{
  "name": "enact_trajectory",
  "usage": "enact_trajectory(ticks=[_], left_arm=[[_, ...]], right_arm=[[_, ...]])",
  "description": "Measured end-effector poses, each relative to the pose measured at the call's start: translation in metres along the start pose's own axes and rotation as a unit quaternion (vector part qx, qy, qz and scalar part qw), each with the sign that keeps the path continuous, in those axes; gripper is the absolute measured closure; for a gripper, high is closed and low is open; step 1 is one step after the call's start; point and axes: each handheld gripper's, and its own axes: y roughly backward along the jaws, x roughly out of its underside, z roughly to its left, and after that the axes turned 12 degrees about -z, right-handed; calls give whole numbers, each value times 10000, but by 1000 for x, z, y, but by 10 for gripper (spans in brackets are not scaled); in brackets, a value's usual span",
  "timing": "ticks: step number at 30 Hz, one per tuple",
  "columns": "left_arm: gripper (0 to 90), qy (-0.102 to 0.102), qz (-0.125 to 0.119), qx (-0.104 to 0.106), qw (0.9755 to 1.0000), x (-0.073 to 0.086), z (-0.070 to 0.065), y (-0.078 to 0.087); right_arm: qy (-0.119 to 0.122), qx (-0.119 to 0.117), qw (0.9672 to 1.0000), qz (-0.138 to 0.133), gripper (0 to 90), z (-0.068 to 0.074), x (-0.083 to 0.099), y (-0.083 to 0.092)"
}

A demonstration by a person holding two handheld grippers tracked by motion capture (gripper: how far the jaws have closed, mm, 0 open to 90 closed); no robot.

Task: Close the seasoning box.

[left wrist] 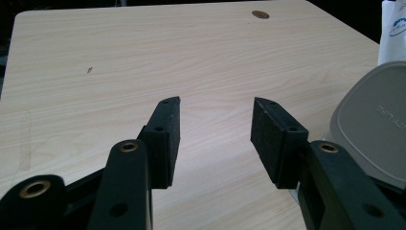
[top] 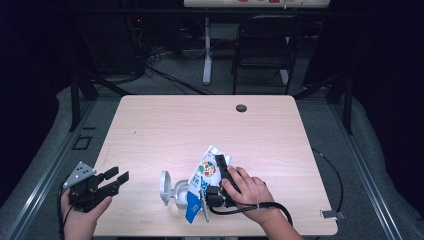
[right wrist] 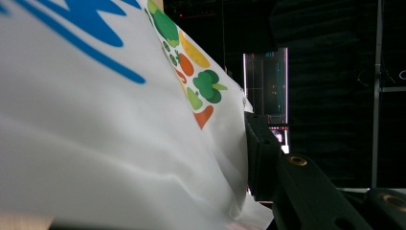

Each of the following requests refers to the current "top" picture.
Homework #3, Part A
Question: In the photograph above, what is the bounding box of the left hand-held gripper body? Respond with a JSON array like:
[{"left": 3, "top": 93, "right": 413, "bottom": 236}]
[{"left": 62, "top": 161, "right": 121, "bottom": 214}]

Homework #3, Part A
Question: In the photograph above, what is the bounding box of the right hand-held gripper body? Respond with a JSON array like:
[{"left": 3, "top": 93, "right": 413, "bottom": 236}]
[{"left": 199, "top": 185, "right": 234, "bottom": 224}]

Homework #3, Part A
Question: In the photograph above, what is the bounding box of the white and blue pouch bag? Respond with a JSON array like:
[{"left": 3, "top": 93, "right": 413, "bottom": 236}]
[{"left": 184, "top": 144, "right": 232, "bottom": 225}]

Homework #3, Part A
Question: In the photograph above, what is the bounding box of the clear jar with white lid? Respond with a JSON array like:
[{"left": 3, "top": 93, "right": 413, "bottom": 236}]
[{"left": 159, "top": 170, "right": 191, "bottom": 214}]

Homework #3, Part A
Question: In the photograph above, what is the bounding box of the person's left hand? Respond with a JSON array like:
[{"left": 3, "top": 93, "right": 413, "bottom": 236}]
[{"left": 60, "top": 188, "right": 113, "bottom": 240}]

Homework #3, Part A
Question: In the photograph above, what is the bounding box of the person's right hand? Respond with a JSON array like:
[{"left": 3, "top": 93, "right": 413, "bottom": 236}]
[{"left": 221, "top": 165, "right": 284, "bottom": 226}]

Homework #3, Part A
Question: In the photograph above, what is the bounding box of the white desk leg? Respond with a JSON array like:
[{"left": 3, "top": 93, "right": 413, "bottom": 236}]
[{"left": 202, "top": 17, "right": 213, "bottom": 86}]

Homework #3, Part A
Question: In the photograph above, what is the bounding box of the grey tape strip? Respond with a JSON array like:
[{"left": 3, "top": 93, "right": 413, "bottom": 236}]
[{"left": 320, "top": 209, "right": 347, "bottom": 221}]

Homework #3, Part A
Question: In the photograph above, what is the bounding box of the black folding chair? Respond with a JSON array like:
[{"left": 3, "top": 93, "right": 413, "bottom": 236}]
[{"left": 231, "top": 14, "right": 309, "bottom": 95}]

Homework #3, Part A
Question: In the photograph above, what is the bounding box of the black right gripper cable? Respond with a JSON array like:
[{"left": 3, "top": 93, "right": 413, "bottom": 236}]
[{"left": 208, "top": 200, "right": 294, "bottom": 228}]

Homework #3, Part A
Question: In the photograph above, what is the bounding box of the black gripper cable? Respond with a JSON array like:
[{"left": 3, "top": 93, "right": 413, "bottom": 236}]
[
  {"left": 57, "top": 179, "right": 73, "bottom": 240},
  {"left": 208, "top": 200, "right": 294, "bottom": 228}
]

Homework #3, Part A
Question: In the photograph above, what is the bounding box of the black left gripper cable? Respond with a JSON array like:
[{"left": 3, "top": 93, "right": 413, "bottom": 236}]
[{"left": 57, "top": 179, "right": 73, "bottom": 240}]

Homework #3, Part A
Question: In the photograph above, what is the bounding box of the aluminium floor rail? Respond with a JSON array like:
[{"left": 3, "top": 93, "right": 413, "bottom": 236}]
[
  {"left": 328, "top": 99, "right": 405, "bottom": 240},
  {"left": 5, "top": 99, "right": 98, "bottom": 240}
]

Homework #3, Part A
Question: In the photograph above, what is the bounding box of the black metal frame post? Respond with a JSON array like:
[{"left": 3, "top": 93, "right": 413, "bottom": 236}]
[
  {"left": 343, "top": 74, "right": 354, "bottom": 136},
  {"left": 69, "top": 71, "right": 82, "bottom": 132}
]

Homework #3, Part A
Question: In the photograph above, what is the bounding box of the bundle of floor cables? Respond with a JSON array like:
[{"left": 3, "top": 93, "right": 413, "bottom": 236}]
[{"left": 144, "top": 46, "right": 216, "bottom": 96}]

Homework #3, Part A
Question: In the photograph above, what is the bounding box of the thin black floor cable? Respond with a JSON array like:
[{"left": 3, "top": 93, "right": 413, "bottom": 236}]
[{"left": 311, "top": 148, "right": 345, "bottom": 213}]

